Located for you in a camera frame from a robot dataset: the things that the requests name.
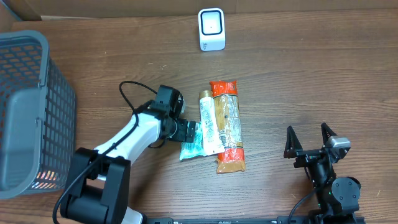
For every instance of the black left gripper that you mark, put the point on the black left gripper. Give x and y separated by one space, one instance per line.
187 130

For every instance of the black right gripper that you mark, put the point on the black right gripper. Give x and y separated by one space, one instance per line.
293 149

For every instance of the teal tissue pack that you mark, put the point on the teal tissue pack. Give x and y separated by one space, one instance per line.
195 149

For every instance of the white tube with gold cap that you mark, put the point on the white tube with gold cap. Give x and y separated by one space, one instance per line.
212 143

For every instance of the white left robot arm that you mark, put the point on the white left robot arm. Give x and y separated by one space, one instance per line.
97 185

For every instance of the orange spaghetti pasta package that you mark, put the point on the orange spaghetti pasta package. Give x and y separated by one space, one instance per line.
225 95

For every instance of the grey plastic shopping basket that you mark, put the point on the grey plastic shopping basket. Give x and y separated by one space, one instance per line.
38 117

